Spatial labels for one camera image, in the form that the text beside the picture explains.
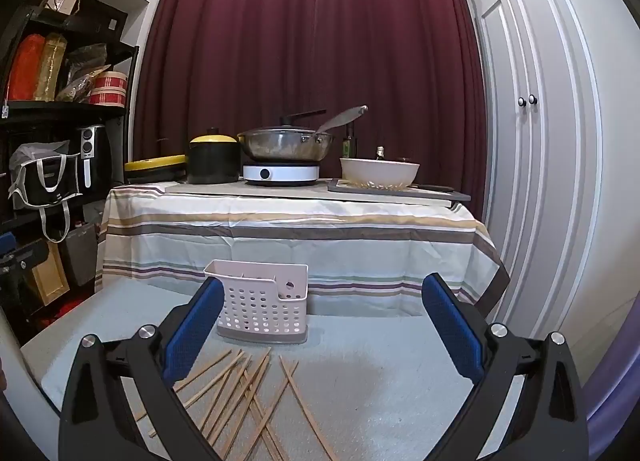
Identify wooden chopstick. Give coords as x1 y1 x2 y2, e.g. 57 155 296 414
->
207 348 271 446
147 350 246 439
200 354 252 438
134 348 234 423
221 355 270 458
242 363 291 460
240 373 291 461
279 357 338 461

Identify wooden framed board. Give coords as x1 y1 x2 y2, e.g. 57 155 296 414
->
32 241 70 306

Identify white perforated utensil basket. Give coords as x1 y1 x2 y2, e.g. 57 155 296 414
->
204 259 308 344

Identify striped tablecloth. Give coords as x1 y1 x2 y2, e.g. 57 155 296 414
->
96 182 510 316

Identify black white tote bag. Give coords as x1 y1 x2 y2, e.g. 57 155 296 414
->
8 140 81 244

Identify dark cutting board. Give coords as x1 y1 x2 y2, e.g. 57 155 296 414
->
328 179 471 203

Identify yellow black flat grill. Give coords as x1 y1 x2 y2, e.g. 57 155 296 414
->
124 154 188 184

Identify black air fryer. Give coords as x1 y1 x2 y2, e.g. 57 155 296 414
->
79 125 112 194

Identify black pot yellow lid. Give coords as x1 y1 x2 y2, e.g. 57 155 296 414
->
188 127 241 184

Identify white induction cooker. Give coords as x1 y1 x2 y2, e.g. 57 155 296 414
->
242 162 320 186

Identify white mixing bowl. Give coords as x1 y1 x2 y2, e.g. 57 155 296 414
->
341 158 420 190

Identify red striped round tins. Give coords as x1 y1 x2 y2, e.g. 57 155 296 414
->
87 71 128 106

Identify steel frying pan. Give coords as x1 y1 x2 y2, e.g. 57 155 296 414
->
238 104 369 162

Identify olive oil bottle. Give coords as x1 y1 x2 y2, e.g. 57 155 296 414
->
342 122 357 158

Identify red package on shelf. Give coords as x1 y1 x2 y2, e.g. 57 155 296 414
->
8 34 46 101

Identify black shelf unit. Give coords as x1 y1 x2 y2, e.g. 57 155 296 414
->
1 0 139 344

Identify gold package on shelf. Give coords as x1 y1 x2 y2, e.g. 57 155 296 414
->
34 33 67 102

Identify white cabinet doors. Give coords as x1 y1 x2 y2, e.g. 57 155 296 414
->
471 0 639 377

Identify dark red curtain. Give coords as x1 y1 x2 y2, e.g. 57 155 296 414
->
132 0 487 215

